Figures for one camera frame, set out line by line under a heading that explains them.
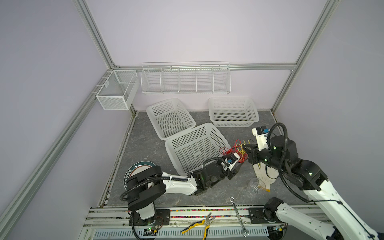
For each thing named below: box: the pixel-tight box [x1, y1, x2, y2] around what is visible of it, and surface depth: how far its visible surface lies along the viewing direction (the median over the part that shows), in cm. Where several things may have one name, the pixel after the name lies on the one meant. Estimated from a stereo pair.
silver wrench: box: [229, 197, 250, 238], surface depth 77 cm
